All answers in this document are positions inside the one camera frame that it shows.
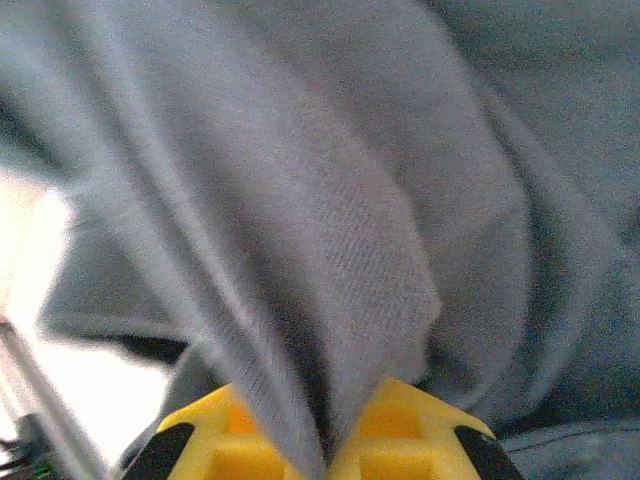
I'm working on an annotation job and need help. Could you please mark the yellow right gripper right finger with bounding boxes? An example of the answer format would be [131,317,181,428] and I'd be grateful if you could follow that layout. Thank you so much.
[332,377,524,480]

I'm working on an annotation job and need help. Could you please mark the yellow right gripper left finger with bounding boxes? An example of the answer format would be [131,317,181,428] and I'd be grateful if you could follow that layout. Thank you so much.
[122,383,304,480]

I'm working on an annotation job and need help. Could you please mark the grey t-shirt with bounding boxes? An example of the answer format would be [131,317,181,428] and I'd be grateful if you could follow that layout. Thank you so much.
[0,0,640,480]

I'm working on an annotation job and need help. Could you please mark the aluminium rail frame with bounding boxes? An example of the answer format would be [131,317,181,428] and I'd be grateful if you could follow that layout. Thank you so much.
[0,319,109,480]

